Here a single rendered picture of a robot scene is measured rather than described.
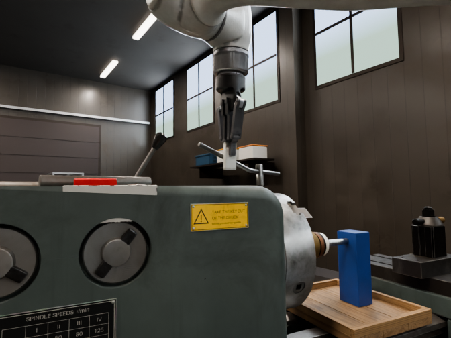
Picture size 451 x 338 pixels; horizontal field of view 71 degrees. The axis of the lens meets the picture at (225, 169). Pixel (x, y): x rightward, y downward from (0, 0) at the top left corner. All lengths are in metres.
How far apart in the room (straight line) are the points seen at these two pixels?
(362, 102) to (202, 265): 4.19
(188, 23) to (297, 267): 0.59
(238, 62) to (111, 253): 0.52
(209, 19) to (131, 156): 9.47
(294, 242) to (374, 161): 3.69
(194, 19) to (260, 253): 0.48
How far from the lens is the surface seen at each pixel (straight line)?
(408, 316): 1.06
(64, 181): 0.62
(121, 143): 10.06
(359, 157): 4.52
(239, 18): 0.83
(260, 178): 0.91
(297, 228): 0.80
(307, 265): 0.80
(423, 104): 4.24
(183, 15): 0.71
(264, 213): 0.60
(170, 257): 0.53
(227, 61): 0.80
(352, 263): 1.11
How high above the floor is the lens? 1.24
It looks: 4 degrees up
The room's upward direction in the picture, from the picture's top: 1 degrees counter-clockwise
